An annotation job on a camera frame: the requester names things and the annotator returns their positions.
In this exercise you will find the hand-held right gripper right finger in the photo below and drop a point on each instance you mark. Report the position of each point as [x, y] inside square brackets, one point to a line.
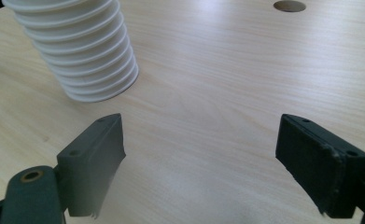
[320, 168]

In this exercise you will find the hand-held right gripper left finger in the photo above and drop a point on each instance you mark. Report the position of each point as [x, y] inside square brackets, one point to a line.
[91, 165]

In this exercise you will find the stack of white paper cups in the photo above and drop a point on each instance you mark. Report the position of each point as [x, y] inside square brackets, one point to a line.
[74, 46]

